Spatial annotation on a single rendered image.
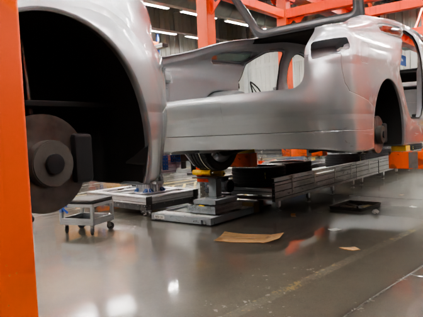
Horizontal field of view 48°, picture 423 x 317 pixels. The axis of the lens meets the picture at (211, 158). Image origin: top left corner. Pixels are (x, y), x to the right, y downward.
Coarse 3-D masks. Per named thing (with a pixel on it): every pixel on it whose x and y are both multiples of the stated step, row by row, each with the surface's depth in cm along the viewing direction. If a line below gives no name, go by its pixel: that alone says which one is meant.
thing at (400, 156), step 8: (392, 152) 437; (400, 152) 433; (408, 152) 429; (416, 152) 424; (392, 160) 438; (400, 160) 433; (408, 160) 429; (416, 160) 425; (392, 168) 438; (400, 168) 434; (408, 168) 430; (416, 168) 425
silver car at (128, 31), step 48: (48, 0) 141; (96, 0) 155; (48, 48) 174; (96, 48) 165; (144, 48) 176; (48, 96) 176; (96, 96) 186; (144, 96) 174; (48, 144) 147; (96, 144) 193; (144, 144) 180; (48, 192) 152
